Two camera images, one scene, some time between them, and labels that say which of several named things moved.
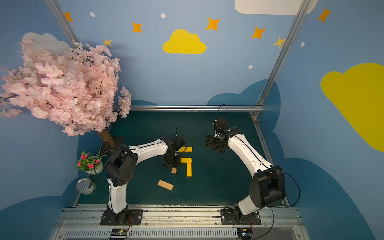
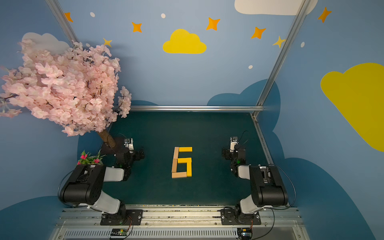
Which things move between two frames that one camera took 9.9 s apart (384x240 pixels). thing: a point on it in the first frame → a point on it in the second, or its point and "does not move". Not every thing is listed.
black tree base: (106, 150) does not move
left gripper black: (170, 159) → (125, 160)
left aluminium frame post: (63, 21) does not move
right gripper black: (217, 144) → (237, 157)
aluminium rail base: (85, 222) does not move
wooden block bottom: (165, 184) → (179, 175)
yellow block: (188, 160) does not move
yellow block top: (188, 149) does not move
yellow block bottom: (189, 169) does not move
